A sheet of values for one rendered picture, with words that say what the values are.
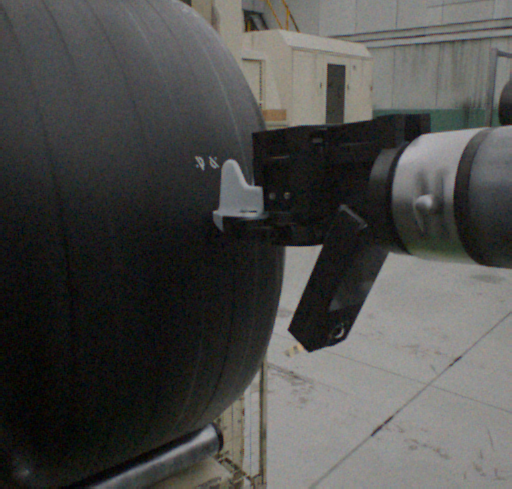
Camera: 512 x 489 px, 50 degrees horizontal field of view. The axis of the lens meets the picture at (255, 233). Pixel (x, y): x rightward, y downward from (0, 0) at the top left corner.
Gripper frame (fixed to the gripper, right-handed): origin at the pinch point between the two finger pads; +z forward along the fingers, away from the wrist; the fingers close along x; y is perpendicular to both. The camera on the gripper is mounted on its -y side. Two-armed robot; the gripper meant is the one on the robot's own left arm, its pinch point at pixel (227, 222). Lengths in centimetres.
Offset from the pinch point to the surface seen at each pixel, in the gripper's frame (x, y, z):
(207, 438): -7.7, -30.2, 19.0
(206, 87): -2.1, 12.5, 4.4
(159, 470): -0.1, -31.3, 18.6
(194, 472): -6.2, -35.0, 20.6
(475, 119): -1013, 61, 529
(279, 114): -353, 54, 378
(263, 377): -59, -51, 70
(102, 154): 10.0, 6.6, 2.2
